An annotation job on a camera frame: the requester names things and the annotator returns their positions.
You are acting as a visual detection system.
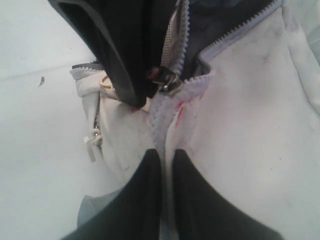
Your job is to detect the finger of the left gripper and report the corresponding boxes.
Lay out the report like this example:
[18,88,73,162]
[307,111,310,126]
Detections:
[49,0,177,108]

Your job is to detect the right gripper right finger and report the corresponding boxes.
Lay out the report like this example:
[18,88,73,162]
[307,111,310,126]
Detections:
[172,149,283,240]

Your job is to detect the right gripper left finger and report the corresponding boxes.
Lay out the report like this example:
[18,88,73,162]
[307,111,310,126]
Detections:
[65,149,162,240]

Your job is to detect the white canvas backpack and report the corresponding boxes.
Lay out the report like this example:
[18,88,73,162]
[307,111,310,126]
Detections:
[71,0,320,240]

